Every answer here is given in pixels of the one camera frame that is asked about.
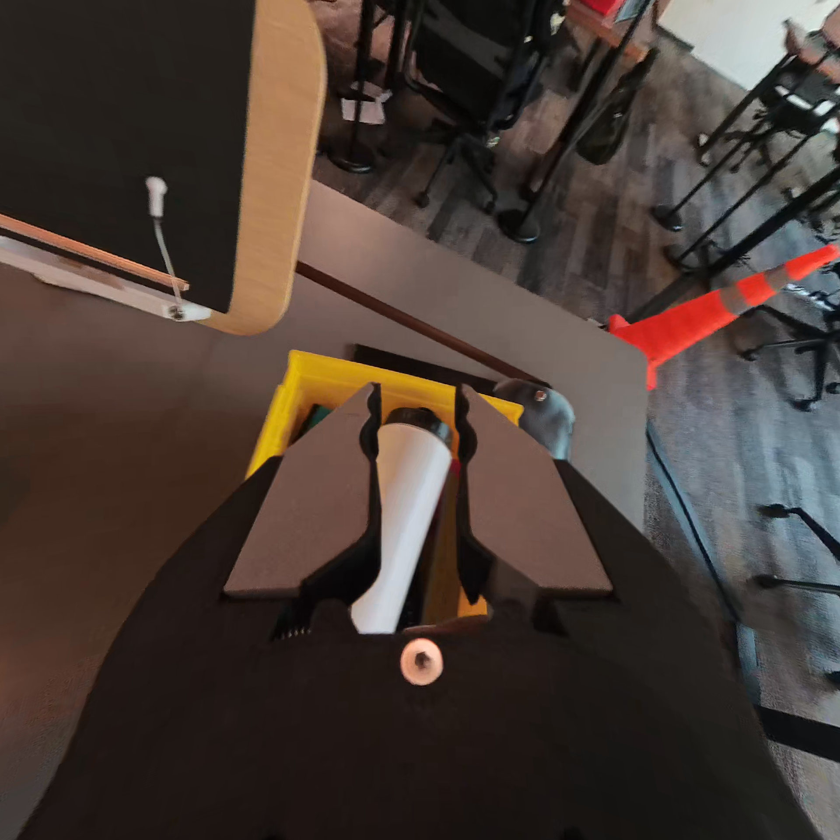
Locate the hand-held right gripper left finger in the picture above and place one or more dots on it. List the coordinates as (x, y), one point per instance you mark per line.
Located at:
(308, 518)

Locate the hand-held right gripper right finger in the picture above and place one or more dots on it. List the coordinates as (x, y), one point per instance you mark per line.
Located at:
(525, 518)

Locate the yellow plastic bin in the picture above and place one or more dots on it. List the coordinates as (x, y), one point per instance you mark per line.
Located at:
(315, 374)

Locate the dark green object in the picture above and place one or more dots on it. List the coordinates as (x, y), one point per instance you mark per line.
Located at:
(315, 420)

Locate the shiny black clamp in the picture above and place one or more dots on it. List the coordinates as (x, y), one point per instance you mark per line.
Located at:
(551, 426)

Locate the orange traffic cone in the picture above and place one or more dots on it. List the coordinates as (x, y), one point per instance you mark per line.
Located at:
(689, 321)

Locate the black pole round base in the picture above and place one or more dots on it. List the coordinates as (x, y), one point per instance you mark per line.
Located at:
(668, 218)
(518, 226)
(358, 161)

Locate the black bag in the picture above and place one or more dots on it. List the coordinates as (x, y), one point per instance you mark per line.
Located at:
(613, 118)

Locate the white paper sheet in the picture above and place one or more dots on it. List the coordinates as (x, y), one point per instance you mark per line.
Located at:
(362, 108)

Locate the black office chair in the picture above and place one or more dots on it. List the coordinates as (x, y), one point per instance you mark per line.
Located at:
(472, 59)

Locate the black wooden book stand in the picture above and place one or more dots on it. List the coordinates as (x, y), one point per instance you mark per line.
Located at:
(98, 98)

